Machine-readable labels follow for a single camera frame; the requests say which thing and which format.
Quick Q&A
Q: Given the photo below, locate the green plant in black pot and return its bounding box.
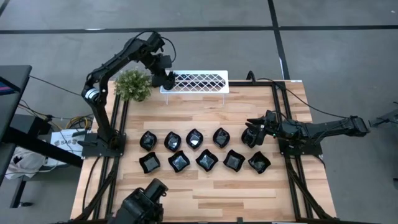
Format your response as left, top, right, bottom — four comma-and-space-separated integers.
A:
113, 68, 153, 103

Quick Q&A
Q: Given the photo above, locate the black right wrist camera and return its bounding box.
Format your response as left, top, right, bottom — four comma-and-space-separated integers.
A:
264, 110, 278, 125

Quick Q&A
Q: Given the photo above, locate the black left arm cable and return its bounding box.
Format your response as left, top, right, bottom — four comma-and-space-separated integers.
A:
132, 29, 177, 65

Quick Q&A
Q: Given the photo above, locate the white lattice wire rack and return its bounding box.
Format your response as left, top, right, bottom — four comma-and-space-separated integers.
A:
159, 70, 230, 106

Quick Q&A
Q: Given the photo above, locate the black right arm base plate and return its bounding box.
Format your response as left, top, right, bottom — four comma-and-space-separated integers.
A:
277, 136, 323, 157

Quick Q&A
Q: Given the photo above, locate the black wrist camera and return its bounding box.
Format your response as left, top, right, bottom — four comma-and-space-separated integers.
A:
158, 54, 174, 70
264, 110, 278, 125

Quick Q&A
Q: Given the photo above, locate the thin black cable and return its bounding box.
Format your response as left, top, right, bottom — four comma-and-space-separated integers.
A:
29, 75, 83, 97

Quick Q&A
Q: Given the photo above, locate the white paper sign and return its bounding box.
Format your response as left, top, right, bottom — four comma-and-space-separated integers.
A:
49, 129, 85, 158

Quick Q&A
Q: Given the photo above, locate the black bulky device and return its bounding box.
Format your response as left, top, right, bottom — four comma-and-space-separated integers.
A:
107, 177, 169, 224

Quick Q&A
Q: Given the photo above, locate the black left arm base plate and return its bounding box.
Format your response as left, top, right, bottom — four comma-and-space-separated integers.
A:
81, 133, 127, 158

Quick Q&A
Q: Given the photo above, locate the black aluminium table frame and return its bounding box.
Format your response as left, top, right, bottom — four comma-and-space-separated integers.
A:
70, 80, 338, 224

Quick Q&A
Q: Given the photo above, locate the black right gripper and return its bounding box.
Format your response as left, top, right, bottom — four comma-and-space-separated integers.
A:
247, 110, 282, 147

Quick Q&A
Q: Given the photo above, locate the black stand foot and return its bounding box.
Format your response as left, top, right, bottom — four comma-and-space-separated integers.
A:
368, 108, 398, 128

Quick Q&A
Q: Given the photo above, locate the white bag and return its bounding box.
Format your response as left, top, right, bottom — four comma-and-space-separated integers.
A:
5, 146, 55, 180

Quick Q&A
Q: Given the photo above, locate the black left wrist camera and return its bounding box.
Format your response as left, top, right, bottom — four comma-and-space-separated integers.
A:
158, 54, 174, 70

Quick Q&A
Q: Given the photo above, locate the black square wavy mini plate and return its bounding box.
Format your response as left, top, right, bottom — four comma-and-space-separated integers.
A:
195, 148, 220, 172
223, 149, 246, 173
248, 151, 272, 175
167, 150, 191, 174
138, 151, 162, 174

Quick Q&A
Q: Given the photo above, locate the black desk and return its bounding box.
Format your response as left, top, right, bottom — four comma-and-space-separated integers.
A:
0, 64, 84, 209

